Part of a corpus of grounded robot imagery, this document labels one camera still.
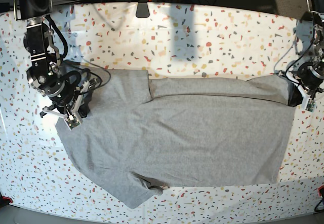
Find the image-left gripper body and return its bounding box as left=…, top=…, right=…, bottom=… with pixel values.
left=38, top=70, right=86, bottom=110

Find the grey T-shirt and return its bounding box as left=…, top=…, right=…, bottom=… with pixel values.
left=56, top=70, right=295, bottom=209

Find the red clamp left corner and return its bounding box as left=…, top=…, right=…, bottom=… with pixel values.
left=0, top=195, right=13, bottom=208

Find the red clamp corner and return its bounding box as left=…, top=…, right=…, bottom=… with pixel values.
left=314, top=185, right=324, bottom=213
left=0, top=195, right=13, bottom=208

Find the red clamp right corner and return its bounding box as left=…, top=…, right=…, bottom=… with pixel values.
left=314, top=185, right=324, bottom=213

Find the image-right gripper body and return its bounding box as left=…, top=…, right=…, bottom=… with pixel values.
left=297, top=62, right=323, bottom=94

